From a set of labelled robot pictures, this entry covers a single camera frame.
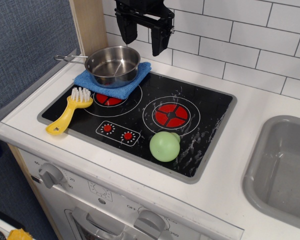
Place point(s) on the grey sink basin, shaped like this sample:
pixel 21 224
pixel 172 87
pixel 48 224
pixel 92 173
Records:
pixel 272 180

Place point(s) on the blue folded cloth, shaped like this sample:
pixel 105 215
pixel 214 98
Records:
pixel 85 80

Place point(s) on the wooden side post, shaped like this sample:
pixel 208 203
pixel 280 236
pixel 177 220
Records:
pixel 89 22

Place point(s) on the yellow object bottom left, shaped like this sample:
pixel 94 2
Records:
pixel 19 234

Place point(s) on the white toy oven front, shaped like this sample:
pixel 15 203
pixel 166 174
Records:
pixel 84 210

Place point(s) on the grey right oven knob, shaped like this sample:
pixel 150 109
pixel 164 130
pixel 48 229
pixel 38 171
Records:
pixel 150 224

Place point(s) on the black toy stovetop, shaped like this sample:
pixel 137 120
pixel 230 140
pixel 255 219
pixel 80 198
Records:
pixel 198 115

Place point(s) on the yellow dish brush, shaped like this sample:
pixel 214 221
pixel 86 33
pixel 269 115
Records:
pixel 80 98

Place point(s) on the stainless steel pot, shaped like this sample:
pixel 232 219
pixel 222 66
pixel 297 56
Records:
pixel 110 67

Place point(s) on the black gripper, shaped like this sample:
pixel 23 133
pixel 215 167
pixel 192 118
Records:
pixel 152 14

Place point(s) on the grey oven knob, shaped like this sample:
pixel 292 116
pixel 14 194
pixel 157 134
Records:
pixel 150 224
pixel 50 175

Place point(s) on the green toy pear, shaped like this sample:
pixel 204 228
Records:
pixel 165 146

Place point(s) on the grey left oven knob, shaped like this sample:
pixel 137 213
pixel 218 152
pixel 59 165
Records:
pixel 50 175

